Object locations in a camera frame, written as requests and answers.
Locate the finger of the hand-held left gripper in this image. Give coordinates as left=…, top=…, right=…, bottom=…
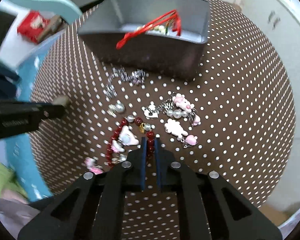
left=39, top=102, right=66, bottom=127

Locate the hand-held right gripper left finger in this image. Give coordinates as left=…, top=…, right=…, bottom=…
left=17, top=137, right=147, bottom=240

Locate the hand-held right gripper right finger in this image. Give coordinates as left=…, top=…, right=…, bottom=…
left=154, top=137, right=283, bottom=240

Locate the small beige trinket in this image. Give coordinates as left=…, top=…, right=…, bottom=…
left=54, top=96, right=71, bottom=106

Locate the small white pink charm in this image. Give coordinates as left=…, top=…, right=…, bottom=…
left=111, top=140, right=126, bottom=153

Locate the white bear hair clip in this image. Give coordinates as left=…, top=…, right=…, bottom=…
left=120, top=126, right=139, bottom=147

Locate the pink heart clip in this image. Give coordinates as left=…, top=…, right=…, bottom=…
left=182, top=134, right=198, bottom=148

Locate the white pink bunny charm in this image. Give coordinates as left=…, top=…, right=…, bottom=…
left=164, top=119, right=189, bottom=138

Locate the dark red bead bracelet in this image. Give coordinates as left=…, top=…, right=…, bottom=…
left=106, top=116, right=156, bottom=168

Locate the white cat charm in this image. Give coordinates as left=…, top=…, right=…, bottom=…
left=142, top=102, right=161, bottom=119

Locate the pearl hair clip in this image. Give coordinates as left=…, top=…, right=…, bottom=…
left=166, top=109, right=188, bottom=119

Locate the small pink charm clip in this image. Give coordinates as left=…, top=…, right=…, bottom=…
left=189, top=112, right=201, bottom=126

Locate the black white checkered chain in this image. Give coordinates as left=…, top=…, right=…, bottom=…
left=162, top=99, right=175, bottom=111

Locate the pink bear hair clip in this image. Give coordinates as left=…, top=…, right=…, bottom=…
left=172, top=94, right=196, bottom=113

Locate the silver chain bracelet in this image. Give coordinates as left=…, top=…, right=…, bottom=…
left=105, top=67, right=146, bottom=98

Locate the grey metal tin box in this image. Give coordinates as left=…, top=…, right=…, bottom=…
left=77, top=0, right=210, bottom=82

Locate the teal candy print blanket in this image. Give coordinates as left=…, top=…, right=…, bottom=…
left=0, top=51, right=56, bottom=203

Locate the green cloth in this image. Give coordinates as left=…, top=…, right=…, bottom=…
left=0, top=162, right=28, bottom=201

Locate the pale pink cloth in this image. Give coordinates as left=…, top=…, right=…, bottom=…
left=0, top=195, right=42, bottom=228

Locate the red printed bag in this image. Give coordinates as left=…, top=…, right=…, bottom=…
left=17, top=10, right=51, bottom=44

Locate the brown polka dot tablecloth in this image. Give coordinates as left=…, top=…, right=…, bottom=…
left=30, top=0, right=297, bottom=240

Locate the white sideboard cabinet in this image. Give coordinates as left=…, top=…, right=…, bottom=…
left=240, top=0, right=300, bottom=227

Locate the red string bracelet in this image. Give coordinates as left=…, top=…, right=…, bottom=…
left=116, top=10, right=182, bottom=50

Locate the teal white bed frame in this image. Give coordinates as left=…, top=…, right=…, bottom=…
left=0, top=0, right=83, bottom=80

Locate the pale bead bracelet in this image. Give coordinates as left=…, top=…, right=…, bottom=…
left=136, top=24, right=169, bottom=34

